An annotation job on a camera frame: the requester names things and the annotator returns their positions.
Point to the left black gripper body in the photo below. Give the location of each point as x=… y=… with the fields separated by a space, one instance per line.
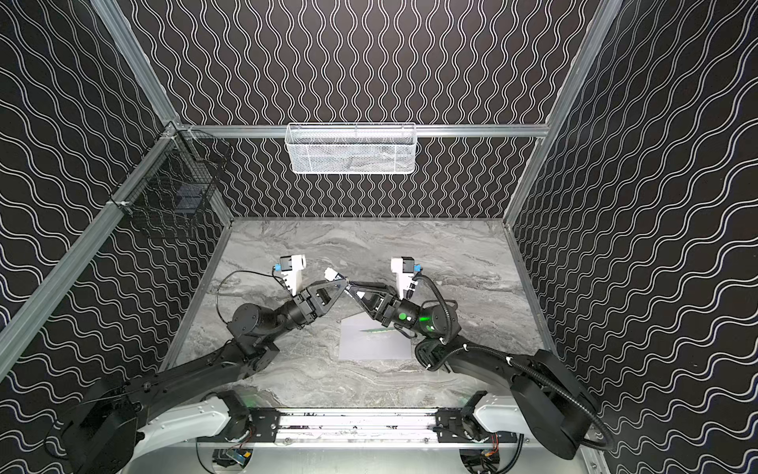
x=312 y=298

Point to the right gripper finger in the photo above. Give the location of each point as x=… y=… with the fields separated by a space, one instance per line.
x=374 y=305
x=359 y=289

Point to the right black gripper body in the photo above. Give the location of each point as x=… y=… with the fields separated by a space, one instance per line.
x=378 y=302

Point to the lavender envelope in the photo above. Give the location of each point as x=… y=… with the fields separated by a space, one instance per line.
x=354 y=347

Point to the blue white glue stick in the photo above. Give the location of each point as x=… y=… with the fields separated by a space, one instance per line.
x=331 y=275

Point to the white letter with green border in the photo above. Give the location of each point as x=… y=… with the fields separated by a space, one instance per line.
x=376 y=332

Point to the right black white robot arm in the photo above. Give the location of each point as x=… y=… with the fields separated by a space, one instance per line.
x=557 y=412

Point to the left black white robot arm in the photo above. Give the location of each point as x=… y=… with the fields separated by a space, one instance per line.
x=100 y=434

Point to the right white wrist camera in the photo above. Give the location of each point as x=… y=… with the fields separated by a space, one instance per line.
x=405 y=270

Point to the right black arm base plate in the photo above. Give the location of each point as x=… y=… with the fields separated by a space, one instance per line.
x=459 y=425

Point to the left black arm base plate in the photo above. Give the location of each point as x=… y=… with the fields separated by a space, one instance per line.
x=261 y=425

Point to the aluminium front rail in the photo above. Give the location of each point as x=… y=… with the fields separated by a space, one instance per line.
x=330 y=428

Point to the white wire mesh basket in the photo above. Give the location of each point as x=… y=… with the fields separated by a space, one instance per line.
x=352 y=148

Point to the black wire basket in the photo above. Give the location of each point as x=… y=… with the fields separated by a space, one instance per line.
x=179 y=194

